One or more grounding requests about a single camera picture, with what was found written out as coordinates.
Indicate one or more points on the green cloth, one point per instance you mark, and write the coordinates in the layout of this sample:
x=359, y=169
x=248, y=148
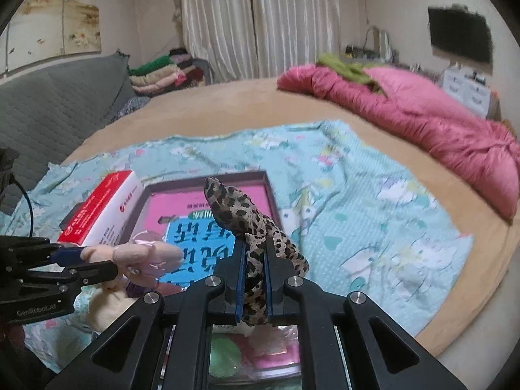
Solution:
x=345, y=69

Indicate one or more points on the black flat box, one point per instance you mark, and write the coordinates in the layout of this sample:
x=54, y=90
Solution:
x=71, y=216

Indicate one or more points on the dark floral cloth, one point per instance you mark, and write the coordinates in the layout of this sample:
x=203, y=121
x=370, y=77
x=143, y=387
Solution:
x=132, y=107

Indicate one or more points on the beige bed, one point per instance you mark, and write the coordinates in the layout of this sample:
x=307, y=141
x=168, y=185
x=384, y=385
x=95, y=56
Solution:
x=243, y=101

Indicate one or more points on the wall poster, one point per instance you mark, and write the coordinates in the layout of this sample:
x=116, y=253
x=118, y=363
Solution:
x=61, y=16

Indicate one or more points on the pink packet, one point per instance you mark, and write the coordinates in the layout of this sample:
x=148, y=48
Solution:
x=276, y=353

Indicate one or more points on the teal printed blanket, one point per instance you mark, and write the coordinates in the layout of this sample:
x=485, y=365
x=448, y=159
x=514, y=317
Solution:
x=365, y=211

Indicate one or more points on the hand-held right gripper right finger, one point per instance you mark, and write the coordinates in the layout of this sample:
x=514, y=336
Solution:
x=276, y=292

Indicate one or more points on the white drawer cabinet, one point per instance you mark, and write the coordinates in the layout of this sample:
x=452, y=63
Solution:
x=471, y=89

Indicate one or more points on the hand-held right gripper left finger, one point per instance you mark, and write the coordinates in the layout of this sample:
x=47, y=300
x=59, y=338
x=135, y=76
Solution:
x=237, y=288

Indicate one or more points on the pink framed puzzle box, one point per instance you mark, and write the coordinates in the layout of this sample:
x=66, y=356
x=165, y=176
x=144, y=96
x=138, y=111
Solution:
x=203, y=178

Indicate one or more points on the pink beige plush doll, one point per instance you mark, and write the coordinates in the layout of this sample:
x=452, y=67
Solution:
x=134, y=254

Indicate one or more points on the pink quilt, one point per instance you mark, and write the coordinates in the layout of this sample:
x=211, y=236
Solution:
x=426, y=118

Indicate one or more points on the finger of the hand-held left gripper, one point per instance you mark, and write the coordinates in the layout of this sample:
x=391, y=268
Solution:
x=97, y=272
x=71, y=255

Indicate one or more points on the leopard print cloth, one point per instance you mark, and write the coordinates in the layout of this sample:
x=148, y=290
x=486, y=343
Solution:
x=260, y=227

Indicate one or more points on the stack of folded clothes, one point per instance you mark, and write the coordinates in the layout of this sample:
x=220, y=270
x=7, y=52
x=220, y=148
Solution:
x=162, y=77

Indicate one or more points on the green sponge in plastic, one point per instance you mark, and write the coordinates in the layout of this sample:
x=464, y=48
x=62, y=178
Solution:
x=223, y=357

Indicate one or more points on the red white tissue pack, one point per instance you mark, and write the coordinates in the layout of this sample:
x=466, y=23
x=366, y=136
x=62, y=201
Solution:
x=101, y=207

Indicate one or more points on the pink picture book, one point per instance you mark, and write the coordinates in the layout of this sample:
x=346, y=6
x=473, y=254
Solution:
x=243, y=199

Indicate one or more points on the white striped curtain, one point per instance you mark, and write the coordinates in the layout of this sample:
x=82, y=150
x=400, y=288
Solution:
x=227, y=20

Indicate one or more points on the black wall television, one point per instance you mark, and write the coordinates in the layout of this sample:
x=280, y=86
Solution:
x=459, y=32

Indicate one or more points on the grey quilted headboard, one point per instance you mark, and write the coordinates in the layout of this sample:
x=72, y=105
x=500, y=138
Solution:
x=53, y=105

